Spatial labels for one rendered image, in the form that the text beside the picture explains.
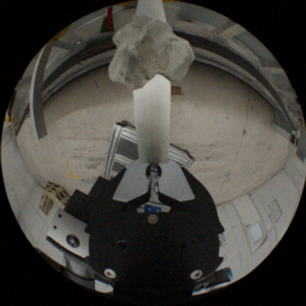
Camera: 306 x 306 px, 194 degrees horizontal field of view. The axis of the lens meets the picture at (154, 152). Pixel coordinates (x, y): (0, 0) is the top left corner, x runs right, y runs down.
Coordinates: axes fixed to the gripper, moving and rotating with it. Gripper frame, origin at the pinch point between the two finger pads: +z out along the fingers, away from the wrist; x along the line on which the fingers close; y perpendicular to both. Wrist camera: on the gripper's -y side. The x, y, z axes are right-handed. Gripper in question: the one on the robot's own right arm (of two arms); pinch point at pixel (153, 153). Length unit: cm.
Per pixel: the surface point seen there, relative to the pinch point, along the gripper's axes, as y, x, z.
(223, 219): 224, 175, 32
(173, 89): -22, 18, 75
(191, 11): -55, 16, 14
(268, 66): -34, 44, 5
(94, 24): -32.6, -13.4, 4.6
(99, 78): -45, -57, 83
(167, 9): -32.6, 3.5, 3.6
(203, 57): -58, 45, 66
